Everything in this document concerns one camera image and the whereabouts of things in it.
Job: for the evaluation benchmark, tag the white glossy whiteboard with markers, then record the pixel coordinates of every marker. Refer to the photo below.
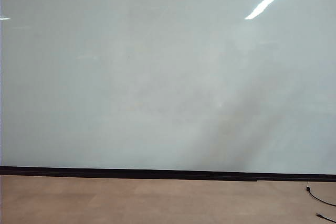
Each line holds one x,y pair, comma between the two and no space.
131,64

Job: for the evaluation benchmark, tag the black whiteboard bottom rail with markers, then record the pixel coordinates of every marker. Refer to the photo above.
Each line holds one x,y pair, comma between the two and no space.
157,174

